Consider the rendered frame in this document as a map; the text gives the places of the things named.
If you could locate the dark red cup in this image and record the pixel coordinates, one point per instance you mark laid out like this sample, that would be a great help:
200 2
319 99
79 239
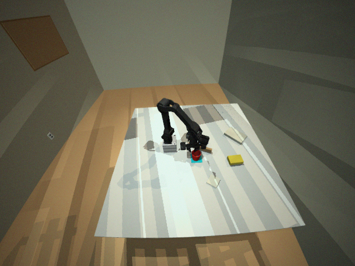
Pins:
196 155

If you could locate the yellow flat block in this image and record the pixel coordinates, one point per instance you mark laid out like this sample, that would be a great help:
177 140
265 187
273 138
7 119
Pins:
235 159

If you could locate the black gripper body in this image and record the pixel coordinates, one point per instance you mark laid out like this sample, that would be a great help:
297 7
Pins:
183 145

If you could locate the beige flat square tile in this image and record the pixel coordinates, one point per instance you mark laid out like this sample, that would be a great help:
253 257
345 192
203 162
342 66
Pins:
213 181

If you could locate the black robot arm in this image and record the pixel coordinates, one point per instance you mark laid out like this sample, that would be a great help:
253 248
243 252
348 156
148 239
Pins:
194 131

